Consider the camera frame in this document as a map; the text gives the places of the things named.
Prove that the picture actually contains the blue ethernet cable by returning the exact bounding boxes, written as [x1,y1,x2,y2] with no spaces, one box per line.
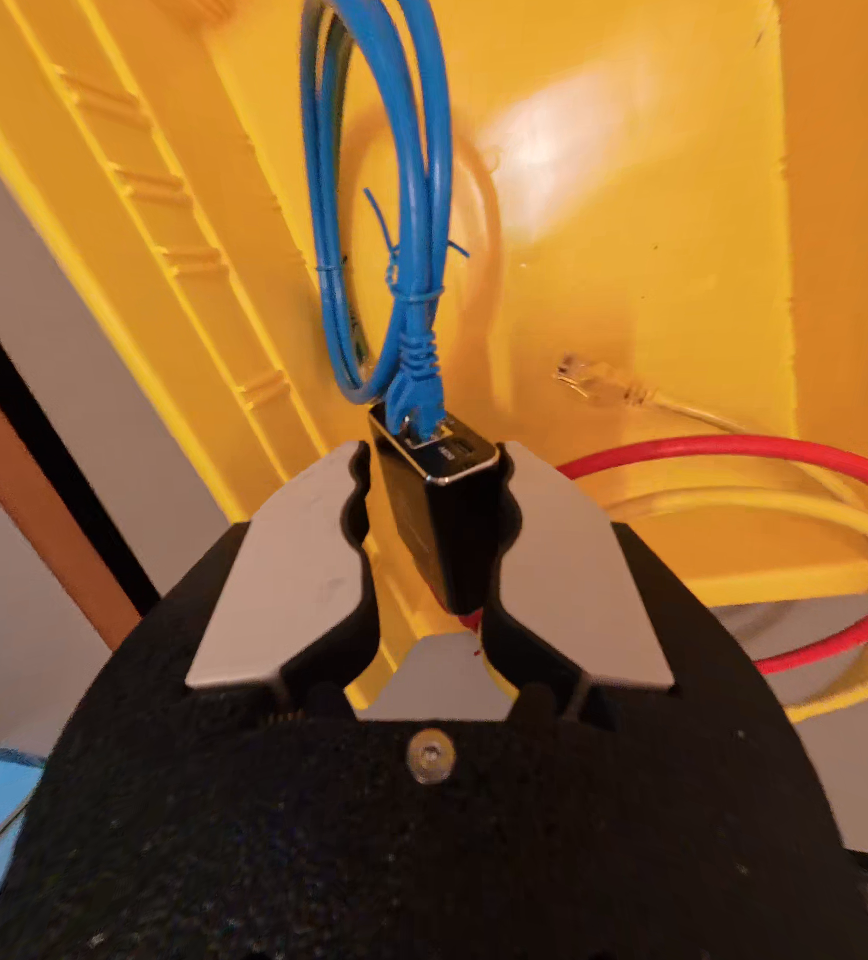
[300,0,472,444]

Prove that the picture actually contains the yellow ethernet cable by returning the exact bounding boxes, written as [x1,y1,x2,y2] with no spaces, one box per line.
[554,356,868,725]

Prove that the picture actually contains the yellow plastic bin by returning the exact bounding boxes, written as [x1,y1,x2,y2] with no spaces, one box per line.
[0,0,868,710]

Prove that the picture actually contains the red ethernet cable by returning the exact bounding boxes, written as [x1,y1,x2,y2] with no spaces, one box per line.
[456,435,868,676]

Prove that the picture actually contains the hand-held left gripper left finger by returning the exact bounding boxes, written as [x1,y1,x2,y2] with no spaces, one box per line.
[185,439,382,695]

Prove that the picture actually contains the black ethernet splitter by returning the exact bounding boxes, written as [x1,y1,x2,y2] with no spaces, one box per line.
[368,401,502,616]

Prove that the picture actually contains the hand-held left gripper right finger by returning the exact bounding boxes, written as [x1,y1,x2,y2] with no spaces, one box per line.
[481,441,677,705]

